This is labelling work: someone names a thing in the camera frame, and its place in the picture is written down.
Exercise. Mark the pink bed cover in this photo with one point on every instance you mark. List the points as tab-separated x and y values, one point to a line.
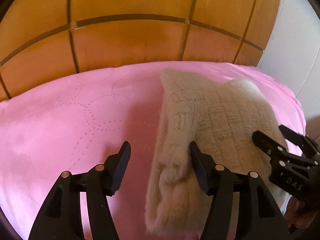
76	122

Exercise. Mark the wooden panelled headboard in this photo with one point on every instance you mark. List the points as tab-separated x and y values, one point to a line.
44	40

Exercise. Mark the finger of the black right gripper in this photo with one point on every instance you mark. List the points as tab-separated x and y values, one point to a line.
271	146
309	147

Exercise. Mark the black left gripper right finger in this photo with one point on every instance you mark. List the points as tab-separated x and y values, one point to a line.
259	216

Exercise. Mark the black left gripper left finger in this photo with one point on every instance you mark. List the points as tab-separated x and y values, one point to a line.
60	214

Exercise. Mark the white knitted sweater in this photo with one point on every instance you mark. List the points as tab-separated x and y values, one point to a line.
220	118

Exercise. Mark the person's right hand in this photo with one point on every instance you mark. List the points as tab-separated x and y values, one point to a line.
293	215

